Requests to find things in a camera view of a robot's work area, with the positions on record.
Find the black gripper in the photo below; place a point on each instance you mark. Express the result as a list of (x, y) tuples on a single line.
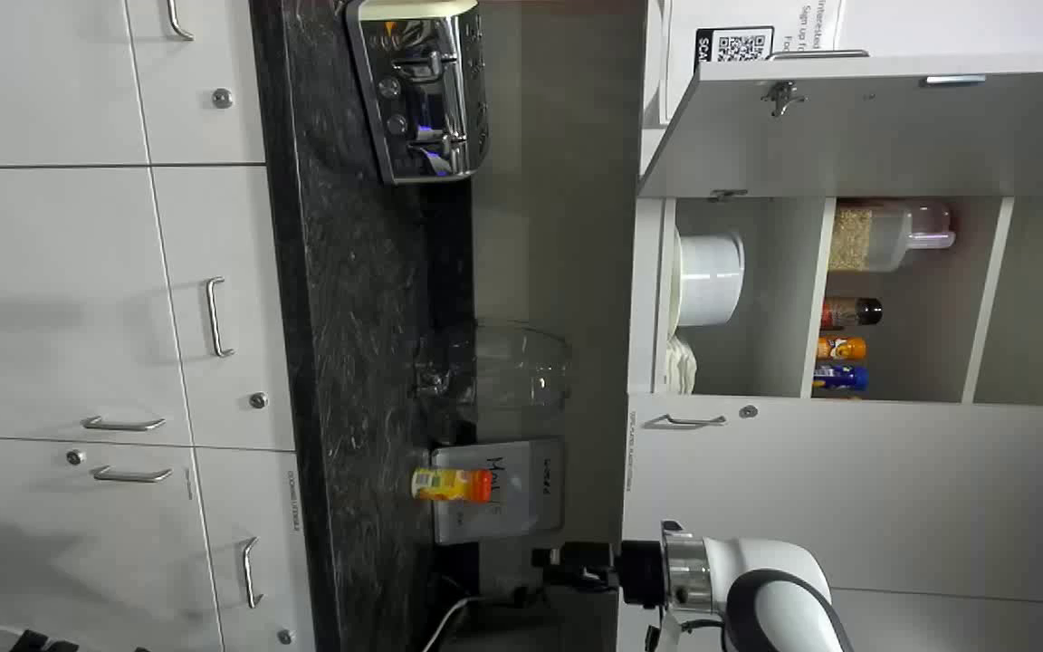
[(628, 571)]

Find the silver cupboard door handle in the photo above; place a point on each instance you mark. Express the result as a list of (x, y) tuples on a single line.
[(667, 421)]

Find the white cupboard door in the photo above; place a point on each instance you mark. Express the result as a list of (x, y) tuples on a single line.
[(856, 127), (915, 499)]

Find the white open cupboard door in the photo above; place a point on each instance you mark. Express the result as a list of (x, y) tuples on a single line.
[(856, 127)]

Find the orange yellow bottle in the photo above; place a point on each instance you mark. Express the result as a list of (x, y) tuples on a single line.
[(451, 488)]

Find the blue spice bottle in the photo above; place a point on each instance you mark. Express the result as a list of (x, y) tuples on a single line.
[(841, 379)]

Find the orange spice bottle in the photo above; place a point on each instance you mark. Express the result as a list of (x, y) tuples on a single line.
[(841, 349)]

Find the dark spice bottle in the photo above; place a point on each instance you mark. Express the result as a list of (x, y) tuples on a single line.
[(841, 313)]

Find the plastic jar of grains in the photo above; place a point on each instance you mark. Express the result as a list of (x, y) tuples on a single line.
[(877, 237)]

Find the white lower cabinet drawers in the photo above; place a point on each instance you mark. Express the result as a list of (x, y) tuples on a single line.
[(148, 441)]

